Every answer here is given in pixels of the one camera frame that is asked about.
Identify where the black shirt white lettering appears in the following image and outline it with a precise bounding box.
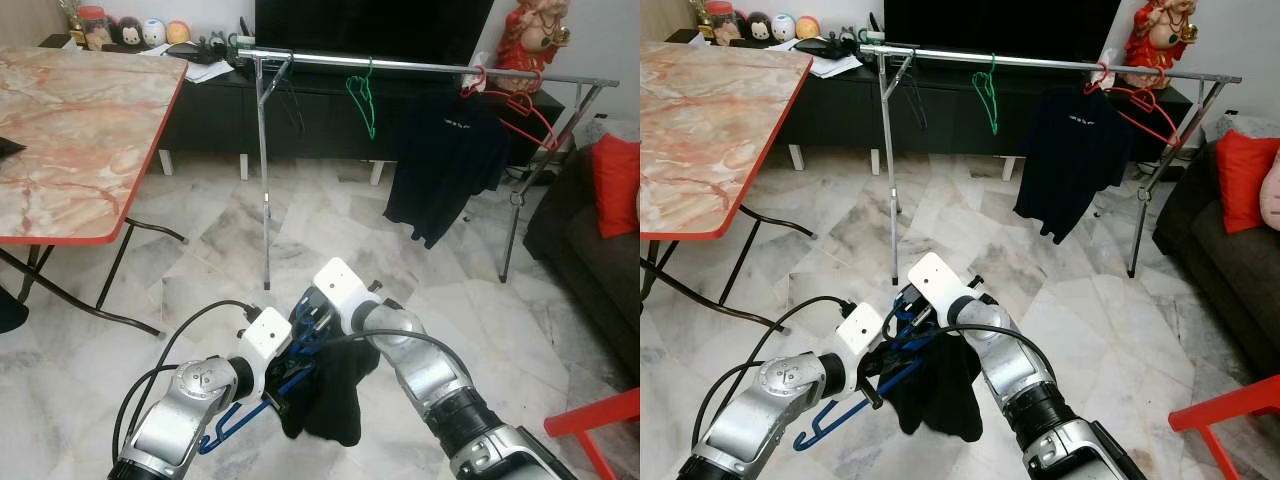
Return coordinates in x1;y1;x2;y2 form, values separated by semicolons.
278;335;381;448
880;330;986;443

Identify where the blue plastic hanger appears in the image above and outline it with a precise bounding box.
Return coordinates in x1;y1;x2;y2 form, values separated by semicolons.
198;300;336;456
795;295;936;451

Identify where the green plastic hanger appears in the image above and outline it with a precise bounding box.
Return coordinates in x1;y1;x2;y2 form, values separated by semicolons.
346;58;379;141
970;55;1001;136

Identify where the dark navy garment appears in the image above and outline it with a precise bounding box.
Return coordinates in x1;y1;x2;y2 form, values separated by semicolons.
1012;85;1136;246
383;88;513;251

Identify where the black TV cabinet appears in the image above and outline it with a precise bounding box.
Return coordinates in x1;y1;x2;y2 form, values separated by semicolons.
40;35;566;186
665;30;1196;181

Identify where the silver clothes rack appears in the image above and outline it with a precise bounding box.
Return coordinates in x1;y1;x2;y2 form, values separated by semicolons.
858;43;1243;286
235;47;621;291

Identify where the marble-pattern folding table red edge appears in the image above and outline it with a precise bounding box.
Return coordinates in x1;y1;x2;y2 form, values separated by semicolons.
640;42;813;331
0;45;189;336

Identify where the dark grey sofa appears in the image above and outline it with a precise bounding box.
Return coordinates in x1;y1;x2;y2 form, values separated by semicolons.
523;140;640;391
1152;140;1280;381

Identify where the red plastic stool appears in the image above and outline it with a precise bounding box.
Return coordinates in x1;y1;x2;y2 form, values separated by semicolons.
1168;375;1280;480
545;388;640;480

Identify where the black television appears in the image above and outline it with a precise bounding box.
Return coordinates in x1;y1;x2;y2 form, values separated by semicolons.
884;0;1123;61
255;0;496;66

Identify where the clear jar red lid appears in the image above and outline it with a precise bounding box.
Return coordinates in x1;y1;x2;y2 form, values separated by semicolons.
705;2;739;46
78;5;111;49

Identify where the red gold figurine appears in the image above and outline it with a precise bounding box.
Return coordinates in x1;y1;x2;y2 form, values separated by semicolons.
1125;0;1199;69
497;0;571;73

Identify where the white lace covered side table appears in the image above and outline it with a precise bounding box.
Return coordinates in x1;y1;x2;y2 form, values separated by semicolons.
583;115;640;146
1212;112;1280;143

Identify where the pink cat face pillow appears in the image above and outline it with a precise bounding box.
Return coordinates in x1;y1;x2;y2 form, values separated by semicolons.
1260;160;1280;229

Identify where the light wooden cabinet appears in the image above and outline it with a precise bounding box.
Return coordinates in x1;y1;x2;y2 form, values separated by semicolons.
640;0;696;43
0;0;71;49

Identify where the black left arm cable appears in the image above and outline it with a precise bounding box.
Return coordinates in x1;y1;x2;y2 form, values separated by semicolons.
690;295;853;451
112;300;263;461

